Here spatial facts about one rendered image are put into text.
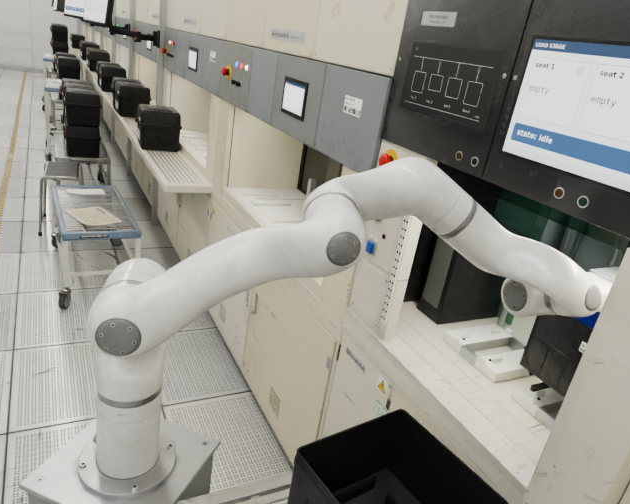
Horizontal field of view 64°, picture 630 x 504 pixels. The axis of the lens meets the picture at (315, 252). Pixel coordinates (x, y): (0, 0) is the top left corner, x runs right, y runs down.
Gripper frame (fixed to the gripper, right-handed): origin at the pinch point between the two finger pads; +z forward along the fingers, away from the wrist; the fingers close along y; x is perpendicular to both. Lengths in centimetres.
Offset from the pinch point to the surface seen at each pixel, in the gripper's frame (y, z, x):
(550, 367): -2.2, -10.0, -21.1
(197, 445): -22, -85, -46
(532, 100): -12.1, -30.0, 35.0
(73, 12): -505, -116, 30
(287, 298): -98, -36, -54
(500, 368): -17.0, -7.4, -32.4
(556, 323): -4.7, -10.2, -10.8
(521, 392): -7.4, -9.3, -32.3
